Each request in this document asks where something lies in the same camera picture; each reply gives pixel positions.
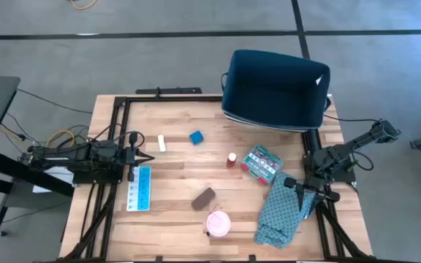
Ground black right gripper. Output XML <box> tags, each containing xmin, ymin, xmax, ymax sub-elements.
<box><xmin>283</xmin><ymin>177</ymin><xmax>341</xmax><ymax>221</ymax></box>

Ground brown bandage roll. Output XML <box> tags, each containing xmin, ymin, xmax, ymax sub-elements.
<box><xmin>190</xmin><ymin>187</ymin><xmax>217</xmax><ymax>211</ymax></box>

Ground navy white-striped fabric basket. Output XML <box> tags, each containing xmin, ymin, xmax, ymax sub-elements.
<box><xmin>220</xmin><ymin>49</ymin><xmax>332</xmax><ymax>133</ymax></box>

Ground teal patterned cloth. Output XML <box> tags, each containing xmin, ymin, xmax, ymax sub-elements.
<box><xmin>253</xmin><ymin>170</ymin><xmax>323</xmax><ymax>250</ymax></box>

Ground clear jar with pink lid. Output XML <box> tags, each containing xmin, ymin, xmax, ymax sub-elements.
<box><xmin>205</xmin><ymin>204</ymin><xmax>232</xmax><ymax>238</ymax></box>

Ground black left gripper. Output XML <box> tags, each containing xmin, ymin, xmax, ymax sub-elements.
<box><xmin>121</xmin><ymin>145</ymin><xmax>156</xmax><ymax>167</ymax></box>

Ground small blue cube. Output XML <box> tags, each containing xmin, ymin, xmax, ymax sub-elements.
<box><xmin>189</xmin><ymin>130</ymin><xmax>205</xmax><ymax>146</ymax></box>

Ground yellow floor cable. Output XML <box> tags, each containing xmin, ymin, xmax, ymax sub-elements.
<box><xmin>70</xmin><ymin>0</ymin><xmax>98</xmax><ymax>11</ymax></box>

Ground black mounting bracket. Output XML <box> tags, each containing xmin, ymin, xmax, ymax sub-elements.
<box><xmin>135</xmin><ymin>86</ymin><xmax>203</xmax><ymax>99</ymax></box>

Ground white paper sheet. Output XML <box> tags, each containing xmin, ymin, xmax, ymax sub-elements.
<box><xmin>32</xmin><ymin>166</ymin><xmax>75</xmax><ymax>194</ymax></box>

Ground green first aid kit box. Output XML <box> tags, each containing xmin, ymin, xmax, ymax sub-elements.
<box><xmin>240</xmin><ymin>145</ymin><xmax>284</xmax><ymax>186</ymax></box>

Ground black floor cable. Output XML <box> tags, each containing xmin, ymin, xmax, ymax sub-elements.
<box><xmin>15</xmin><ymin>87</ymin><xmax>94</xmax><ymax>115</ymax></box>
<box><xmin>322</xmin><ymin>114</ymin><xmax>382</xmax><ymax>124</ymax></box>

